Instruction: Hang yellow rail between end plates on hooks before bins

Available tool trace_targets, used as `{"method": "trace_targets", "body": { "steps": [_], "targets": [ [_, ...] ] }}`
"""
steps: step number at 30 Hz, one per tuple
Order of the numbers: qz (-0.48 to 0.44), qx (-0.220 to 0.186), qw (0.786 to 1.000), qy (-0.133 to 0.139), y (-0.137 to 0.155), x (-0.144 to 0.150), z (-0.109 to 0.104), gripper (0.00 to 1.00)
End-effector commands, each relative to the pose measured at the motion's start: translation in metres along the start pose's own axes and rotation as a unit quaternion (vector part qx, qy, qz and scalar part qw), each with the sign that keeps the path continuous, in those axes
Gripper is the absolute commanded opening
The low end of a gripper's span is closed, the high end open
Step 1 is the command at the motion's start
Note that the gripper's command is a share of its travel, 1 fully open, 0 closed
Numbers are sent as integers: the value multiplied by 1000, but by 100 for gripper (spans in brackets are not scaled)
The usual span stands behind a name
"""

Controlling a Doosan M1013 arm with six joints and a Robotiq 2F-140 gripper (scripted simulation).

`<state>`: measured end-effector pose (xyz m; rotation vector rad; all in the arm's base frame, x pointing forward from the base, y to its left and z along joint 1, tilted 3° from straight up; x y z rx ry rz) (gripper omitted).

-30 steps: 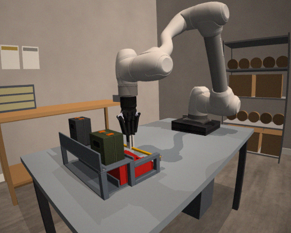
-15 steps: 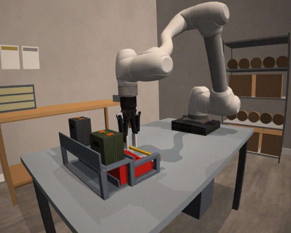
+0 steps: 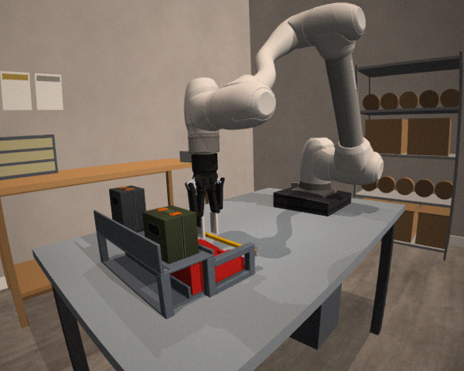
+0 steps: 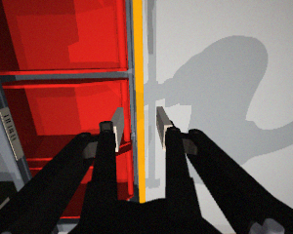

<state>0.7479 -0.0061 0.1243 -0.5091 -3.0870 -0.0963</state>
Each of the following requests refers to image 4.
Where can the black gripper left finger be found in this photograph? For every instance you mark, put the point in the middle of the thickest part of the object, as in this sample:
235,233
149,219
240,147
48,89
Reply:
38,206

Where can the red open bin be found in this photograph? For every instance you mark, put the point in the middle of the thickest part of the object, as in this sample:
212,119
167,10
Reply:
48,36
124,188
51,112

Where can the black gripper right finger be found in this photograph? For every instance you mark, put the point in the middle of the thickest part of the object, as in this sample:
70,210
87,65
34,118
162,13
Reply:
247,205

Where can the yellow bar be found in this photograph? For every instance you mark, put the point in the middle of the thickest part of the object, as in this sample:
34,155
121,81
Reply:
139,77

